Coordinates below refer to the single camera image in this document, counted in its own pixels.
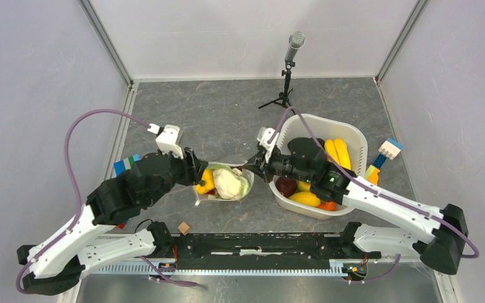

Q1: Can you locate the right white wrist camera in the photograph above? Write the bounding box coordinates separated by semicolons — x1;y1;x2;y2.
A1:
256;127;278;163

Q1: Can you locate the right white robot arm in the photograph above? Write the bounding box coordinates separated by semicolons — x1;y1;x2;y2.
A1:
243;138;469;275

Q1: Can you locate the clear polka dot zip bag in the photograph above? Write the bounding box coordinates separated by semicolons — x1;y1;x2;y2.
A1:
193;154;254;206

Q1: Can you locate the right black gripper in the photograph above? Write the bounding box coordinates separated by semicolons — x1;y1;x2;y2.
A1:
242;144;313;184

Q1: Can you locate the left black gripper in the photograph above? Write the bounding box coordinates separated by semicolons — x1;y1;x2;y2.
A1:
147;146;210;206

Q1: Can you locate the green yellow pear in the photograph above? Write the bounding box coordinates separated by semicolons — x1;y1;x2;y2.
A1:
297;181;311;192

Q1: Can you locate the silver microphone on tripod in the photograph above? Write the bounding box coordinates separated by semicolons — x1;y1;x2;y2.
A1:
258;31;305;109

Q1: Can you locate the yellow banana bunch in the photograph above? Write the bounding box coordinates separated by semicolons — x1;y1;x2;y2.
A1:
324;138;352;170

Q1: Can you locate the white blue toy block stack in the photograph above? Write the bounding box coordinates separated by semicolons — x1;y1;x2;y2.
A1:
365;138;404;185

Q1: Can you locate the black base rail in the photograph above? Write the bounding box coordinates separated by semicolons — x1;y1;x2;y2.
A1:
146;222;382;275

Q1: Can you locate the blue green toy block stack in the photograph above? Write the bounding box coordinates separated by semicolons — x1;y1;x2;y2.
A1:
113;154;141;177

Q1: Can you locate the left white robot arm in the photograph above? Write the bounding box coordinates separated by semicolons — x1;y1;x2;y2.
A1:
16;148;208;296

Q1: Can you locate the yellow bell pepper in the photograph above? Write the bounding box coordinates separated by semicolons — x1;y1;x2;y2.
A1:
195;169;215;195

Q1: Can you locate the white cauliflower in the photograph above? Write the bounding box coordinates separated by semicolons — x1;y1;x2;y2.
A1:
213;168;249;200

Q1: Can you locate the small orange pumpkin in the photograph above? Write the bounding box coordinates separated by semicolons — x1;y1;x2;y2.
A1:
317;202;337;211

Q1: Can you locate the yellow mango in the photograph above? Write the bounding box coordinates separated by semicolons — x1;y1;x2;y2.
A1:
289;191;321;207

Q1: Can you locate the dark red apple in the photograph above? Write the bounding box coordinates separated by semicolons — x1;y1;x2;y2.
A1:
275;177;297;198

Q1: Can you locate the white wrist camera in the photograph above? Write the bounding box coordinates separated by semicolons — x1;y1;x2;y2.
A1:
147;123;184;159
256;127;278;163

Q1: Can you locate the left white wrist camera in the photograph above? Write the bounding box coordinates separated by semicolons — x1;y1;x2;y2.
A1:
147;123;184;159

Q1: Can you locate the white plastic basket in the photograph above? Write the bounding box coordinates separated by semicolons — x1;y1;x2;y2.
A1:
269;114;368;220

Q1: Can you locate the small wooden cube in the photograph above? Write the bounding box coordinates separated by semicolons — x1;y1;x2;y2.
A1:
177;222;191;235

